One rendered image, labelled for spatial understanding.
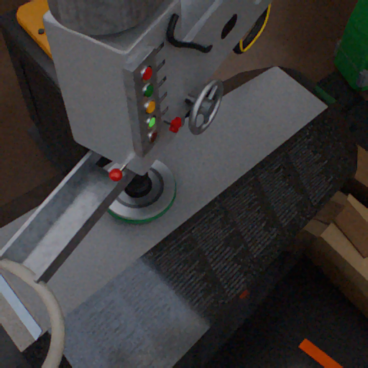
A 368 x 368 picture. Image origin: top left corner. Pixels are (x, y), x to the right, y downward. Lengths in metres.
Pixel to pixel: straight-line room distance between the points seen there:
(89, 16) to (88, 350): 0.95
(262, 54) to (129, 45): 2.29
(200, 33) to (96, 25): 0.38
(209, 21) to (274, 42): 2.03
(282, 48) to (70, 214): 2.19
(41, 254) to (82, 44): 0.52
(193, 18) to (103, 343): 0.90
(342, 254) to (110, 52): 1.53
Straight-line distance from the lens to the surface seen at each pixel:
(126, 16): 1.22
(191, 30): 1.52
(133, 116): 1.37
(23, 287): 1.81
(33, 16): 2.63
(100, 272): 1.79
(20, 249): 1.57
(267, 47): 3.56
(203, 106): 1.58
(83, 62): 1.36
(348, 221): 2.62
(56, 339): 1.38
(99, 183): 1.64
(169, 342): 1.89
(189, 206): 1.87
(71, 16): 1.23
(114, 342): 1.82
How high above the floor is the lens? 2.45
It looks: 56 degrees down
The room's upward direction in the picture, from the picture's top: 2 degrees counter-clockwise
